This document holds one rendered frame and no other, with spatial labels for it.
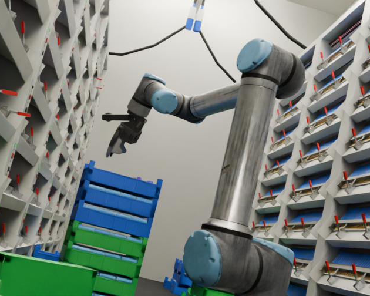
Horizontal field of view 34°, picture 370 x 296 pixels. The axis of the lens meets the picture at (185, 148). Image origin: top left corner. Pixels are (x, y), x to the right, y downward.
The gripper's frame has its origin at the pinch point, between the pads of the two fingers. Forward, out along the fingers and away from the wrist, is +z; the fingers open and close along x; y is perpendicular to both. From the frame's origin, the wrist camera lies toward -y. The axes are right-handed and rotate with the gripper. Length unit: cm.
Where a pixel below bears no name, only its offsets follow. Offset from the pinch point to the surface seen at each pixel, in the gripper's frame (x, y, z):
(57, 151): 69, -44, 32
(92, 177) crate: -11.3, 2.0, 8.7
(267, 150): 182, 48, -12
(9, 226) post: -8, -20, 46
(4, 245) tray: -25, -12, 46
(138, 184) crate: -3.0, 17.6, 3.4
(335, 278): 18, 104, -1
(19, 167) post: -2.0, -30.3, 24.7
